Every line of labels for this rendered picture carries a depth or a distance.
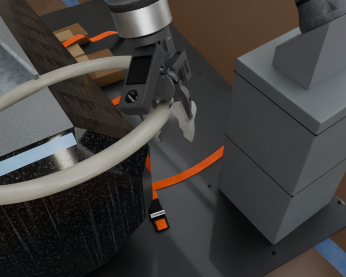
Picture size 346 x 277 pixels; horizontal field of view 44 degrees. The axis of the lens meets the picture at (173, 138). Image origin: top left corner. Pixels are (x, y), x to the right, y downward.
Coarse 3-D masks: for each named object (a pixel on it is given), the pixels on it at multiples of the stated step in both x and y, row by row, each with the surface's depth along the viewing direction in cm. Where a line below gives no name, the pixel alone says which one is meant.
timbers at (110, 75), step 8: (56, 32) 292; (72, 32) 292; (80, 32) 292; (80, 40) 290; (88, 40) 294; (88, 56) 274; (96, 56) 274; (104, 56) 274; (112, 56) 274; (96, 72) 264; (104, 72) 264; (112, 72) 264; (120, 72) 266; (96, 80) 261; (104, 80) 264; (112, 80) 267
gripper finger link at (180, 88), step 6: (174, 84) 71; (180, 84) 71; (180, 90) 71; (186, 90) 72; (174, 96) 72; (180, 96) 72; (186, 96) 71; (186, 102) 72; (186, 108) 73; (192, 114) 75
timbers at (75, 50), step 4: (76, 44) 265; (68, 48) 263; (72, 48) 263; (76, 48) 263; (80, 48) 263; (72, 52) 260; (76, 52) 260; (80, 52) 260; (84, 52) 261; (76, 56) 258; (80, 56) 260; (84, 56) 258; (80, 60) 255; (84, 60) 255; (92, 76) 258
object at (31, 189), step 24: (72, 72) 103; (0, 96) 99; (24, 96) 102; (144, 120) 71; (120, 144) 67; (144, 144) 69; (72, 168) 64; (96, 168) 65; (0, 192) 65; (24, 192) 64; (48, 192) 64
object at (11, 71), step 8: (0, 40) 110; (0, 48) 111; (8, 48) 108; (0, 56) 113; (8, 56) 109; (16, 56) 106; (0, 64) 111; (8, 64) 110; (16, 64) 107; (24, 64) 103; (0, 72) 108; (8, 72) 108; (16, 72) 108; (24, 72) 105; (32, 72) 101; (0, 80) 106; (8, 80) 106; (16, 80) 106; (24, 80) 106; (0, 88) 104; (8, 88) 104
